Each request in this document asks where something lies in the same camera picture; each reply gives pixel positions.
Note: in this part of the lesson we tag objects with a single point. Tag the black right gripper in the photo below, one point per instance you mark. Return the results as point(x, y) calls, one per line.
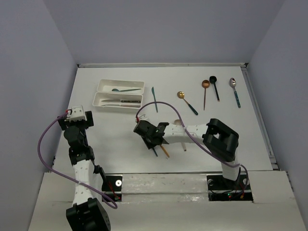
point(149, 144)

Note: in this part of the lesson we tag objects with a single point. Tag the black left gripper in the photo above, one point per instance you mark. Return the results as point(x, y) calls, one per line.
point(64, 123)

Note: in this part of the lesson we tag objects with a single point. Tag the orange plastic knife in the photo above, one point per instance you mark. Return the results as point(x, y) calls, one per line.
point(165, 151)

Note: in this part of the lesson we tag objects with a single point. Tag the steel knife pink handle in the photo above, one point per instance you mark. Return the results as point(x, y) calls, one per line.
point(121, 105)

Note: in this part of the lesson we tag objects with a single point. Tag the teal plastic spoon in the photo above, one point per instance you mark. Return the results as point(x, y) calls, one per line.
point(126, 90)

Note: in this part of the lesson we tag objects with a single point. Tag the steel knife dark marbled handle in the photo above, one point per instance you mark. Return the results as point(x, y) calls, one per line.
point(121, 101)

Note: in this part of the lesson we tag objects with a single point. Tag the teal plastic knife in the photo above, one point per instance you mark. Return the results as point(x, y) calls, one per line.
point(154, 97)

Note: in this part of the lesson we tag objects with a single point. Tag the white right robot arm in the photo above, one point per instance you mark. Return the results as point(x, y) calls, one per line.
point(219, 140)

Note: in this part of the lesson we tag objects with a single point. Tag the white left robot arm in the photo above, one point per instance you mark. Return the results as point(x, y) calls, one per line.
point(86, 213)

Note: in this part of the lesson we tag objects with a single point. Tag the white near tray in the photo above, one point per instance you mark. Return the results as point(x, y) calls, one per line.
point(119, 96)

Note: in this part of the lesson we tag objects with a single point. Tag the beige plastic spoon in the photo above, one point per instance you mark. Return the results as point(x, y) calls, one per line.
point(177, 122)

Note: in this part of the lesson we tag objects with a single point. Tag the copper spoon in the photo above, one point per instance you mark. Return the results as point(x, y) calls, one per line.
point(205, 85)

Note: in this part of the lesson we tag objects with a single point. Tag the black spoon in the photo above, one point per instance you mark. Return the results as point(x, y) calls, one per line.
point(213, 80)

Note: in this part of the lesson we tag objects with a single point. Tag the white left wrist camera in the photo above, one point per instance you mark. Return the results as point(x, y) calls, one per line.
point(76, 113)

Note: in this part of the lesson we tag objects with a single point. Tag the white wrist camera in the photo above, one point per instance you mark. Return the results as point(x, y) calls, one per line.
point(142, 117)
point(76, 113)

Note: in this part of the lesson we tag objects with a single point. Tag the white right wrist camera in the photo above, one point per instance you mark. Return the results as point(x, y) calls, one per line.
point(142, 117)

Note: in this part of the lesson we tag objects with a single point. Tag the gold spoon green handle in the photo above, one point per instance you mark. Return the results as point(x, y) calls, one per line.
point(181, 95)

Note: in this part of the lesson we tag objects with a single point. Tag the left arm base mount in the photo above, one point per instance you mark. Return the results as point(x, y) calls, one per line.
point(112, 187)

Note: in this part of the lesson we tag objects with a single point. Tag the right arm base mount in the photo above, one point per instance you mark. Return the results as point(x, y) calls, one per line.
point(221, 189)

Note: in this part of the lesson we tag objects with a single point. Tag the silver spoon teal handle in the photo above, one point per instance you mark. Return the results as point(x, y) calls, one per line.
point(232, 84)

